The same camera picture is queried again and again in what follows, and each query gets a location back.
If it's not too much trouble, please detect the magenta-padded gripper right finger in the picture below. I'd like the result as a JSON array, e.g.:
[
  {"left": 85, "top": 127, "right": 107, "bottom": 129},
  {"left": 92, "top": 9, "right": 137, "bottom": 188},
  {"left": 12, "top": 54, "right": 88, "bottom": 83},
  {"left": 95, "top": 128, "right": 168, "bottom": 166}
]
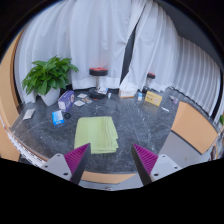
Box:
[{"left": 130, "top": 143, "right": 183, "bottom": 186}]

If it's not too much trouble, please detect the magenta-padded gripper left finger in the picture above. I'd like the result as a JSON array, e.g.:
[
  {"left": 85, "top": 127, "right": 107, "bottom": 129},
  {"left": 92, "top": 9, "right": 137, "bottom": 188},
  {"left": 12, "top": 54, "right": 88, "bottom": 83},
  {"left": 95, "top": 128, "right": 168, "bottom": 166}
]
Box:
[{"left": 39, "top": 143, "right": 92, "bottom": 185}]

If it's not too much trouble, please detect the light green towel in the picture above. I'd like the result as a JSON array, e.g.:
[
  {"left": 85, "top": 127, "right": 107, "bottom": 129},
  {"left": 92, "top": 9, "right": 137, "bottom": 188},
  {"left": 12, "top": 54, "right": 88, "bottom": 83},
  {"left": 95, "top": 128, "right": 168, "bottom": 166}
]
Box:
[{"left": 73, "top": 115, "right": 120, "bottom": 155}]

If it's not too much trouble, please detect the blue and white box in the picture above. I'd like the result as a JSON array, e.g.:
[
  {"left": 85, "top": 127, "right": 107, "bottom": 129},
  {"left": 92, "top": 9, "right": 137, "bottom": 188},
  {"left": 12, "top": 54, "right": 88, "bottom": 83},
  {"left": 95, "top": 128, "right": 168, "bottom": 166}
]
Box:
[{"left": 51, "top": 109, "right": 65, "bottom": 127}]

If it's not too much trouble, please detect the orange upholstered seat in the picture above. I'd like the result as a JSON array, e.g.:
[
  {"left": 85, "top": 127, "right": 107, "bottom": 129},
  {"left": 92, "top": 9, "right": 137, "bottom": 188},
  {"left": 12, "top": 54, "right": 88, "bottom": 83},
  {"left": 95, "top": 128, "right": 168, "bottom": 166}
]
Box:
[
  {"left": 0, "top": 29, "right": 25, "bottom": 163},
  {"left": 159, "top": 100, "right": 221, "bottom": 168}
]

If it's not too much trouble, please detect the white flat pouch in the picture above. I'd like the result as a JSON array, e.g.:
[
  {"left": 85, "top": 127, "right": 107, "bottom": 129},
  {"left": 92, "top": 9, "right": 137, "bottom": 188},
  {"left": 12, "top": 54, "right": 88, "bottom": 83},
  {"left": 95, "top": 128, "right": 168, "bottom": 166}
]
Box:
[{"left": 22, "top": 108, "right": 36, "bottom": 121}]

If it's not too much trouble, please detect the purple cardboard box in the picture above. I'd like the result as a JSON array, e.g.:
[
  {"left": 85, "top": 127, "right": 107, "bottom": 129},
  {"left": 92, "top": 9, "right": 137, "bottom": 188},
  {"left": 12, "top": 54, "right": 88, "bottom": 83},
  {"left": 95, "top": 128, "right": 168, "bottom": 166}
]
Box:
[{"left": 57, "top": 90, "right": 76, "bottom": 113}]

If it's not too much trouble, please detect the yellow printed box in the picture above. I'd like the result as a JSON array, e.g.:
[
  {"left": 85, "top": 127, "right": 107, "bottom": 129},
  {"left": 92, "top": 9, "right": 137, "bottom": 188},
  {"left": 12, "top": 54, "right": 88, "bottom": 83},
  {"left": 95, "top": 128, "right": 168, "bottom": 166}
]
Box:
[{"left": 144, "top": 90, "right": 163, "bottom": 108}]

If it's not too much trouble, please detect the white and orange box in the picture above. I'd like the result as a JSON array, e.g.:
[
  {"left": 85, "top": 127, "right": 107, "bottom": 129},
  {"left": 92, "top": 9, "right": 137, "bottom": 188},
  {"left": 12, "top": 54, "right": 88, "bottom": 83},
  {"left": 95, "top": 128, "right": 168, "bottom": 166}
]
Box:
[{"left": 118, "top": 87, "right": 138, "bottom": 99}]

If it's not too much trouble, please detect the black red-rimmed bar stool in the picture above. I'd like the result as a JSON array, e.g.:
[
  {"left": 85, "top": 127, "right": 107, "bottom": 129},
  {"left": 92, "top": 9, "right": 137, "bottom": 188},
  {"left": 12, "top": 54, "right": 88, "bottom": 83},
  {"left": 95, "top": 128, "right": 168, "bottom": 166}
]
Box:
[
  {"left": 141, "top": 72, "right": 157, "bottom": 94},
  {"left": 88, "top": 66, "right": 109, "bottom": 100}
]

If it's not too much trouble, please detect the green plant in white pot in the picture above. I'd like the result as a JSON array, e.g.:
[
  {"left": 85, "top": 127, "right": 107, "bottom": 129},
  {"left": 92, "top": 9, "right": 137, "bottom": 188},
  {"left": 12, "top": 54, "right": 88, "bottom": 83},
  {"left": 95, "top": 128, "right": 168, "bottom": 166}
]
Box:
[{"left": 21, "top": 55, "right": 80, "bottom": 107}]

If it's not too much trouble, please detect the white curtain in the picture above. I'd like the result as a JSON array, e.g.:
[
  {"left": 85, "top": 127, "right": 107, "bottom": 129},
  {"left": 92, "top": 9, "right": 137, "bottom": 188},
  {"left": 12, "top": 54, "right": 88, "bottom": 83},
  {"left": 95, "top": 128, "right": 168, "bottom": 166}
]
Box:
[
  {"left": 119, "top": 0, "right": 224, "bottom": 116},
  {"left": 14, "top": 0, "right": 135, "bottom": 101}
]

